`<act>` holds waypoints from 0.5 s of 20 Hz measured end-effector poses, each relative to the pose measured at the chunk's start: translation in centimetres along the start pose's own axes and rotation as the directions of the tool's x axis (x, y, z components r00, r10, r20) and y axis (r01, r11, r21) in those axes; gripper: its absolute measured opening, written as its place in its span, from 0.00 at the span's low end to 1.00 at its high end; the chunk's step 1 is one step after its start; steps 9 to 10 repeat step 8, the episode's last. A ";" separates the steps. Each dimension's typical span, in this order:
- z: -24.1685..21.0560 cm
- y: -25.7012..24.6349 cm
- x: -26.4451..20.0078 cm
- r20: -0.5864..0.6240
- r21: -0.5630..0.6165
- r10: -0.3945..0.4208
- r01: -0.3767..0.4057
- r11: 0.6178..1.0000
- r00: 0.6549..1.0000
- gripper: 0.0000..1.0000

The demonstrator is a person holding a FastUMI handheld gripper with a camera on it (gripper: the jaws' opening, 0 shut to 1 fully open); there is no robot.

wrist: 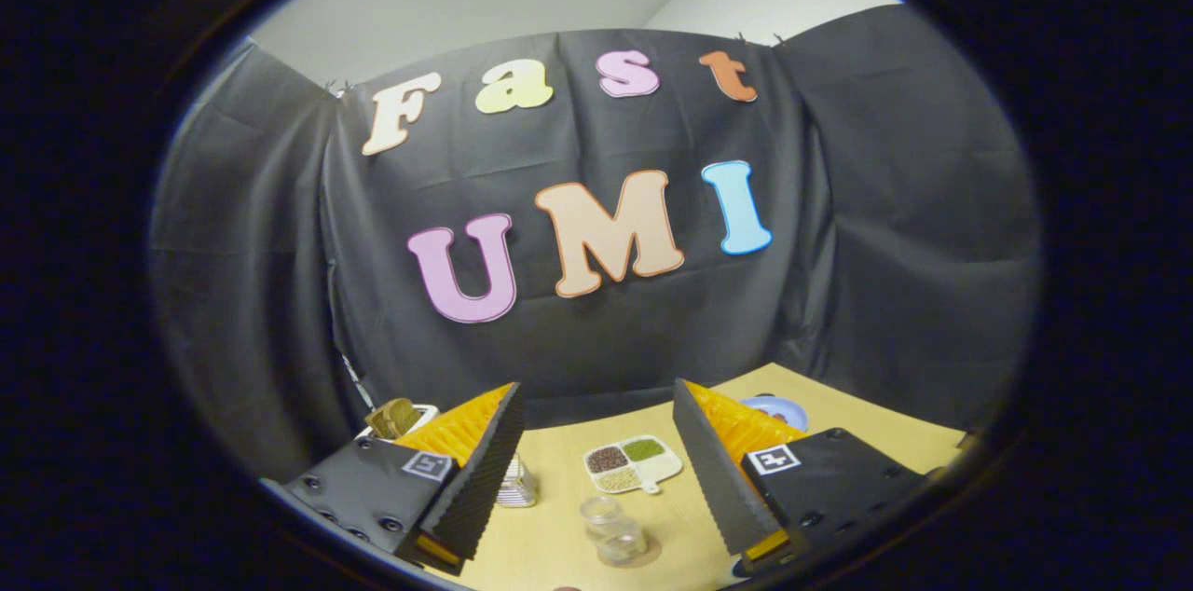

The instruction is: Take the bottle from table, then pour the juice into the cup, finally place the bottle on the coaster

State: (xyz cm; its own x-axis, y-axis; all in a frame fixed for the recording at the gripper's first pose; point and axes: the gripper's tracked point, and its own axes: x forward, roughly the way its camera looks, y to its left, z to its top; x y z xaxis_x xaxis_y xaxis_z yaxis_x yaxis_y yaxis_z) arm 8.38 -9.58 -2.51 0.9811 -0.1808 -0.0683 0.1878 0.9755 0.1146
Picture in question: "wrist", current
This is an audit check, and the ribbed glass cup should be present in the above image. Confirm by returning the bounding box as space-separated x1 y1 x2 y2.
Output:
495 455 540 509

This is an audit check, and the white box with brown biscuits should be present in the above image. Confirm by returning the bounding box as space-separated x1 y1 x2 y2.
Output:
355 397 440 443

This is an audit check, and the blue plate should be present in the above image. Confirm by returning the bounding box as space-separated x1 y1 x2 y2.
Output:
740 395 809 433

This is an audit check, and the black backdrop cloth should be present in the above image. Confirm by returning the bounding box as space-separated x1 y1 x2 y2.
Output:
149 4 1043 482

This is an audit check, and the wooden table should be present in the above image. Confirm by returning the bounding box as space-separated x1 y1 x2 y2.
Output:
438 363 972 591

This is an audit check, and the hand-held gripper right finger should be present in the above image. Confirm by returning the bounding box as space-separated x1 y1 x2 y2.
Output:
672 378 933 575

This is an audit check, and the white divided dish with grains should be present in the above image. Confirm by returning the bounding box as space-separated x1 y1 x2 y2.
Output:
583 434 684 495

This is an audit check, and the clear glass bottle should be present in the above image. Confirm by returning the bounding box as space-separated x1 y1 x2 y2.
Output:
579 494 663 570

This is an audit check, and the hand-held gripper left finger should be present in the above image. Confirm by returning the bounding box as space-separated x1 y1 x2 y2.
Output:
283 382 527 575

